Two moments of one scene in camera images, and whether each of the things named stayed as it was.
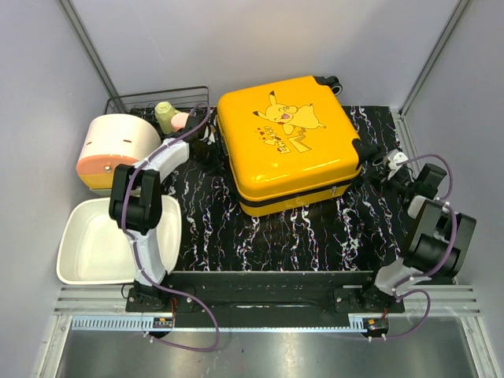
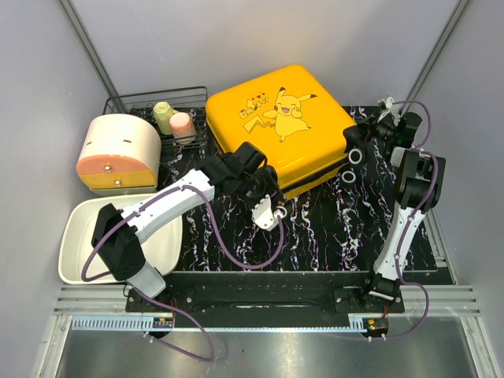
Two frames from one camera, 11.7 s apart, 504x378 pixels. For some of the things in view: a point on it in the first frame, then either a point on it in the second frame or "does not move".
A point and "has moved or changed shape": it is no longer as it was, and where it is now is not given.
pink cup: [179, 121] does not move
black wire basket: [194, 100] does not move
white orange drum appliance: [111, 140] does not move
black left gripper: [211, 146] → [268, 187]
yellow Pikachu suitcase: [290, 148] has moved or changed shape
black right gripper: [386, 184] → [372, 124]
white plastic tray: [94, 250] does not move
